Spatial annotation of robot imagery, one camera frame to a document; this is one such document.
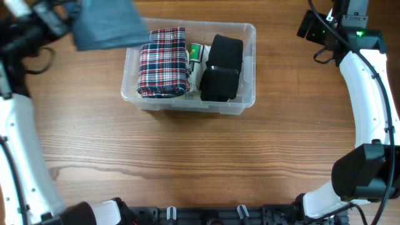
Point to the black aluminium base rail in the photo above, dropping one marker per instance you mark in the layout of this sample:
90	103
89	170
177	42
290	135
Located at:
278	214

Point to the clear plastic storage bin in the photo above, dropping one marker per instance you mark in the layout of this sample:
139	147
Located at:
201	32

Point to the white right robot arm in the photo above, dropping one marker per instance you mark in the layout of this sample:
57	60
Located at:
370	172

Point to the blue denim garment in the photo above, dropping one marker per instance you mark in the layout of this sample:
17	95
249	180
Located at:
108	24

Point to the white printed t-shirt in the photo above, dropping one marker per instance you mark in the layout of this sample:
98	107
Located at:
198	56

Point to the red plaid shirt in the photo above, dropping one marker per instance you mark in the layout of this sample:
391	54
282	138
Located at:
163	65

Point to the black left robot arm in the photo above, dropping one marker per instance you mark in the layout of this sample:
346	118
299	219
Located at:
28	190

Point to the black garment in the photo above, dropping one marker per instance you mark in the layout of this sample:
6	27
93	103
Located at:
220	80

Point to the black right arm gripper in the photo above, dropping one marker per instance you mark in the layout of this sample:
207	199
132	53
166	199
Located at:
312	35

